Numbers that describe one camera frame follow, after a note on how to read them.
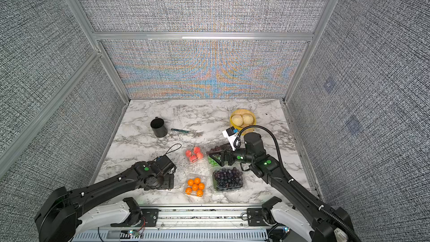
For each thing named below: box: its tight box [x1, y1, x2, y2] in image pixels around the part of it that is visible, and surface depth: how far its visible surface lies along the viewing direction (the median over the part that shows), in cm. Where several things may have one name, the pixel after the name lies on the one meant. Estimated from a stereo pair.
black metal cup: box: [150, 116, 168, 138], surface depth 99 cm
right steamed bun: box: [241, 113, 254, 125], surface depth 104 cm
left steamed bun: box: [231, 114, 243, 127], surface depth 102 cm
